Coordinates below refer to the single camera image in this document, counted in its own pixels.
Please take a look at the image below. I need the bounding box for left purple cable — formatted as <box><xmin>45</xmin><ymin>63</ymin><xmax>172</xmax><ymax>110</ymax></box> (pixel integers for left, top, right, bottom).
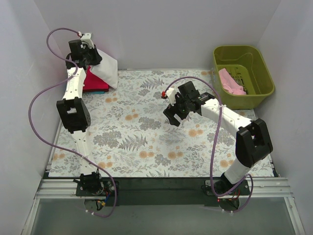
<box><xmin>28</xmin><ymin>28</ymin><xmax>118</xmax><ymax>218</ymax></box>

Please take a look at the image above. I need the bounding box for purple cable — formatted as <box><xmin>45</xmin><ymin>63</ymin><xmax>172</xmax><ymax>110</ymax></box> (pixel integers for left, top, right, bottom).
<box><xmin>28</xmin><ymin>28</ymin><xmax>118</xmax><ymax>218</ymax></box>
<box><xmin>162</xmin><ymin>77</ymin><xmax>253</xmax><ymax>214</ymax></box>

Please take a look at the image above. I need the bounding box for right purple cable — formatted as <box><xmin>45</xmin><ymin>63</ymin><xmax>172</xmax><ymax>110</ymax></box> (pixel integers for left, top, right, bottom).
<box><xmin>162</xmin><ymin>77</ymin><xmax>253</xmax><ymax>214</ymax></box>

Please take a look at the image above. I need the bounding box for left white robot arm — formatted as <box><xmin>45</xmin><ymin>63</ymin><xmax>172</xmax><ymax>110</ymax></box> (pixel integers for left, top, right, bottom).
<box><xmin>56</xmin><ymin>39</ymin><xmax>104</xmax><ymax>196</ymax></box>

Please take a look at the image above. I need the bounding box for folded magenta t shirt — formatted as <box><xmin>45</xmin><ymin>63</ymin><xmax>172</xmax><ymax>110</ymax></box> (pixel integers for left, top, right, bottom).
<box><xmin>83</xmin><ymin>67</ymin><xmax>110</xmax><ymax>91</ymax></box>

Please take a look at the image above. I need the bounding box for pink t shirt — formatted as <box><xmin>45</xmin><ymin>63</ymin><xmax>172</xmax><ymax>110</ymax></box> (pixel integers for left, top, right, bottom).
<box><xmin>219</xmin><ymin>68</ymin><xmax>246</xmax><ymax>95</ymax></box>

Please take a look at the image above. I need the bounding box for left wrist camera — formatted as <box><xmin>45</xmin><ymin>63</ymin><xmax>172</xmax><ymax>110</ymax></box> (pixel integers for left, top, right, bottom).
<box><xmin>78</xmin><ymin>31</ymin><xmax>94</xmax><ymax>48</ymax></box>

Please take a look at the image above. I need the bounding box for white t shirt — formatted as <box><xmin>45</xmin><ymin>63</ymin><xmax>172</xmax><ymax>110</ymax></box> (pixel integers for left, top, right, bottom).
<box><xmin>90</xmin><ymin>49</ymin><xmax>118</xmax><ymax>89</ymax></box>

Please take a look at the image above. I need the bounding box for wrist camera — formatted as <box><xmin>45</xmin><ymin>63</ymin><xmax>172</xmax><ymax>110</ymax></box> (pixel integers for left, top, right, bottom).
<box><xmin>161</xmin><ymin>88</ymin><xmax>180</xmax><ymax>106</ymax></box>
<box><xmin>78</xmin><ymin>31</ymin><xmax>94</xmax><ymax>48</ymax></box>

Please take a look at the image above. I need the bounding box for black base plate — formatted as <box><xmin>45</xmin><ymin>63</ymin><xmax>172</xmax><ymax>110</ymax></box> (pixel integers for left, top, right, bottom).
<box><xmin>75</xmin><ymin>176</ymin><xmax>250</xmax><ymax>208</ymax></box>

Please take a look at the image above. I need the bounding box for floral table mat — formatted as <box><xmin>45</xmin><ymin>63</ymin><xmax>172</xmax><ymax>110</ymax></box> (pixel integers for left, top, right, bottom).
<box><xmin>48</xmin><ymin>69</ymin><xmax>274</xmax><ymax>178</ymax></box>

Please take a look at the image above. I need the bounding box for aluminium rail frame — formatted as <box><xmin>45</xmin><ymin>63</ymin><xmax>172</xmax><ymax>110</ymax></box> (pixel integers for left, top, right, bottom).
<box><xmin>22</xmin><ymin>68</ymin><xmax>306</xmax><ymax>235</ymax></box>

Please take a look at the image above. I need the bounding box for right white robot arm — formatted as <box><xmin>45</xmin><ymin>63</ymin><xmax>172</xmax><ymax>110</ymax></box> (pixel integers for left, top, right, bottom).
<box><xmin>161</xmin><ymin>81</ymin><xmax>273</xmax><ymax>197</ymax></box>

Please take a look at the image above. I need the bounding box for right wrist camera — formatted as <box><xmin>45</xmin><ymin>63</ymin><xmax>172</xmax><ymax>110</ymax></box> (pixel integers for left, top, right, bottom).
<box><xmin>161</xmin><ymin>88</ymin><xmax>180</xmax><ymax>106</ymax></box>

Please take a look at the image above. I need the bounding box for green plastic basket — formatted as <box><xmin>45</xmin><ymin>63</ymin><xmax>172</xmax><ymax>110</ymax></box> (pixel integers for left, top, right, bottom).
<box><xmin>211</xmin><ymin>45</ymin><xmax>275</xmax><ymax>110</ymax></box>

